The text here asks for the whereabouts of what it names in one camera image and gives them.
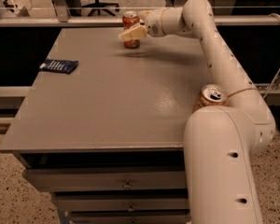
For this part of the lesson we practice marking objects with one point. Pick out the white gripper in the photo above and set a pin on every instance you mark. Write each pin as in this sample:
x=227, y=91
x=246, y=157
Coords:
x=153, y=24

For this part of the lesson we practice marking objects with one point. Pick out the red coke can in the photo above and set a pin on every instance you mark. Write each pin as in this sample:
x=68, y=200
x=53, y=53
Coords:
x=130, y=19

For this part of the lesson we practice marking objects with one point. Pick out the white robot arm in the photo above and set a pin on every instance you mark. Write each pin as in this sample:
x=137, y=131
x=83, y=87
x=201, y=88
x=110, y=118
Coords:
x=218, y=139

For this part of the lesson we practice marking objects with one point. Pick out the gold soda can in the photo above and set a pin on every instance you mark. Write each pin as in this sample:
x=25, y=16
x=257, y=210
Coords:
x=211, y=94

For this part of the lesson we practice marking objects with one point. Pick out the grey drawer cabinet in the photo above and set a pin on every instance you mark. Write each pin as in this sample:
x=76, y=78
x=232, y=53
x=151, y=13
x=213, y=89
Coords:
x=119, y=108

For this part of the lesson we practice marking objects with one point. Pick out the top cabinet drawer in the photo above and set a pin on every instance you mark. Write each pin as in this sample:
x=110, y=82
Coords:
x=102, y=179

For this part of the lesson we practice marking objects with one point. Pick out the cabinet drawer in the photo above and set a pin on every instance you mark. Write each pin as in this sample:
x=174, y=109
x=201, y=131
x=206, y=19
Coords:
x=136, y=217
x=102, y=179
x=122, y=201

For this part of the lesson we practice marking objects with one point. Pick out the middle cabinet drawer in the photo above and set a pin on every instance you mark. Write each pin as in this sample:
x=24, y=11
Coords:
x=122, y=201

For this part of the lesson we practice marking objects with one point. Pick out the bottom cabinet drawer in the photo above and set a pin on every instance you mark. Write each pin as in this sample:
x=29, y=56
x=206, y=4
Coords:
x=136, y=217

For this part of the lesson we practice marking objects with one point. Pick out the metal railing frame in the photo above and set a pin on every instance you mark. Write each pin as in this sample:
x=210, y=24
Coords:
x=55, y=13

